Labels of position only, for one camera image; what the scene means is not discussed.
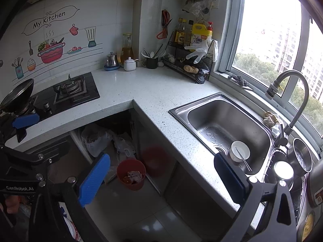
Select red scissors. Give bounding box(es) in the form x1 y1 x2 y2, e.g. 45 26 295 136
156 9 173 39

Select clear plastic bag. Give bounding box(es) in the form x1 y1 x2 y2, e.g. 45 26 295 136
81 123 113 157

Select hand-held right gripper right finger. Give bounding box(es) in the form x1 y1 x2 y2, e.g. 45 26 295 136
213 153 297 242

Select black gas stove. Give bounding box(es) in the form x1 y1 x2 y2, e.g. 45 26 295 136
25 72 101 121

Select beige dish rag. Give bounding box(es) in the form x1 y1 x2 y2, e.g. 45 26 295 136
262 111 284 129

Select steel kettle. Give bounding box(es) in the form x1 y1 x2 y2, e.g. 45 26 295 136
106 52 118 68

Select metal chopsticks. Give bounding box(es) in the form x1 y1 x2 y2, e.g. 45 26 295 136
236 148 253 172

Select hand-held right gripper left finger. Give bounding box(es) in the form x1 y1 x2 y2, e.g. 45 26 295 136
28 153 111 242

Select stainless steel sink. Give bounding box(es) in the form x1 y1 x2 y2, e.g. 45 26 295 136
169 92 285 179

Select white hanging bag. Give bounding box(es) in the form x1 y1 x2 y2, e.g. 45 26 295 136
211 40 219 63

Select dried dark plant sprig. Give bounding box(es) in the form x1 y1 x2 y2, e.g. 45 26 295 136
228 74 249 87

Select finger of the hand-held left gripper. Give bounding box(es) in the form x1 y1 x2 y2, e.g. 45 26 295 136
0 140 71 166
0 113 41 143

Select stove burner grate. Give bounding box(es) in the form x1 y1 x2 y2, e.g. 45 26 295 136
53 74 86 99

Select dark sauce bottle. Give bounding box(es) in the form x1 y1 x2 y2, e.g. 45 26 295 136
182 19 189 45

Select white plastic bag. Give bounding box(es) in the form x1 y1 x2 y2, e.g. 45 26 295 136
112 131 138 160

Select clear plastic glove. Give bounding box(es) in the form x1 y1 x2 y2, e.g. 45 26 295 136
184 40 215 65

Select window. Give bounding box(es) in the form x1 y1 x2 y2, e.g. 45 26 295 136
218 0 323 142

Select yellow detergent bottle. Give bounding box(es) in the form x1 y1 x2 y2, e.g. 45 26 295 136
191 23 213 47

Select white printed bag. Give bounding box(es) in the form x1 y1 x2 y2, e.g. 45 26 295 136
59 202 84 242

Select kitchen wall sticker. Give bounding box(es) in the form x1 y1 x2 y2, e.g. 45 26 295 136
11 4 104 80

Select grey kitchen appliance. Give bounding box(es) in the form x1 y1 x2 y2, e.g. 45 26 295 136
296 154 323 242

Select shiny steel container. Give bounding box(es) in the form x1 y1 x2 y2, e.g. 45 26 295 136
265 151 296 189

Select brown sauce bottle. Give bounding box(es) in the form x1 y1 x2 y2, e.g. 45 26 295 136
187 20 194 46

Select white sugar bowl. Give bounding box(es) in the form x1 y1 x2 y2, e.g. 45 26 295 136
123 57 139 71

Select person's left hand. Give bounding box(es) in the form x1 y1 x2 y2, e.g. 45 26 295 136
0 195 28 216

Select black utensil cup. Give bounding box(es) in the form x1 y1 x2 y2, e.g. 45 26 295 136
142 57 159 69

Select crumpled clear hanging bag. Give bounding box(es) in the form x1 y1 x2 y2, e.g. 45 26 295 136
182 0 210 17

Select yellow label sauce bottle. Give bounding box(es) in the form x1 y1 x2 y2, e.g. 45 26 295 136
175 18 185 44

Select black wire rack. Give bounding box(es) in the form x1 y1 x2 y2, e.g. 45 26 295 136
162 31 218 84

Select steel faucet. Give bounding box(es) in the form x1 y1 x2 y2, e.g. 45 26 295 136
265 70 309 147

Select steel pot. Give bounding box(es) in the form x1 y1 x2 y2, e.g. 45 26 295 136
288 137 313 177

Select glass carafe with amber liquid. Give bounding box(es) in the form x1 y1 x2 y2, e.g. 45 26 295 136
121 33 134 65

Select dark frying pan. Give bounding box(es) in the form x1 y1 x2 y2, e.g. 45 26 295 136
0 79 34 114

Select red trash bin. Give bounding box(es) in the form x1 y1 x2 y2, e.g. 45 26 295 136
116 159 147 191

